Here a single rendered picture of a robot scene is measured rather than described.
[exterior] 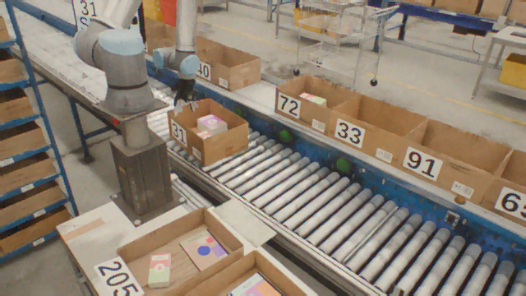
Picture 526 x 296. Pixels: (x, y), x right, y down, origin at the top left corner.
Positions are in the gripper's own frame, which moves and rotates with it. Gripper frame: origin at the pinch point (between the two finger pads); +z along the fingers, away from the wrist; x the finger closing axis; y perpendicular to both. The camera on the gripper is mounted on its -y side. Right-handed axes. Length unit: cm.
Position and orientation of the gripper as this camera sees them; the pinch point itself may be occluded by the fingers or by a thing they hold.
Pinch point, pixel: (183, 113)
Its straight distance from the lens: 201.7
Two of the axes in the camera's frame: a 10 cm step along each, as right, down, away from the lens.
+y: 7.3, 4.0, -5.6
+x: 6.8, -2.8, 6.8
